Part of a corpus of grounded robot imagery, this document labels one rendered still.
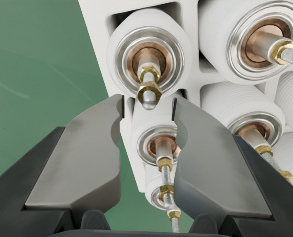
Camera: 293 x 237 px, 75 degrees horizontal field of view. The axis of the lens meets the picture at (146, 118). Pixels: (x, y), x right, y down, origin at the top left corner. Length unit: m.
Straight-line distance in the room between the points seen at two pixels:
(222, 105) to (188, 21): 0.12
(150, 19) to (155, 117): 0.11
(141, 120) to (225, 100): 0.12
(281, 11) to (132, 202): 0.75
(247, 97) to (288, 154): 0.16
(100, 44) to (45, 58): 0.26
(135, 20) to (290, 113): 0.25
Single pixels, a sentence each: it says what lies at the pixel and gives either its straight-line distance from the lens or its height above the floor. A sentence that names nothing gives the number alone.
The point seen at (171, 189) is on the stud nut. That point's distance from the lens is 0.21.
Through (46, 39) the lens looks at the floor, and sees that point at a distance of 0.52.
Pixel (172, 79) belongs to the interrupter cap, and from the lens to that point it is 0.22.
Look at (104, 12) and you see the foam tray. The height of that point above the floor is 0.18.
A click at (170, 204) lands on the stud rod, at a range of 0.21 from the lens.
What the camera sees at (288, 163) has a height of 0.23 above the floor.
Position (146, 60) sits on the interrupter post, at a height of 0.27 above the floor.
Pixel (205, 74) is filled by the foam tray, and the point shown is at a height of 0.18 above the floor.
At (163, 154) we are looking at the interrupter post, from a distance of 0.24.
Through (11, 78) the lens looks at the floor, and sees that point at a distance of 0.60.
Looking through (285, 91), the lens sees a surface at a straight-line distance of 0.36.
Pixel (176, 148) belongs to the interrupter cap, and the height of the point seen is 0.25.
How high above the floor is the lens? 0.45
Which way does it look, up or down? 57 degrees down
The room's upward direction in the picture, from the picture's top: 179 degrees counter-clockwise
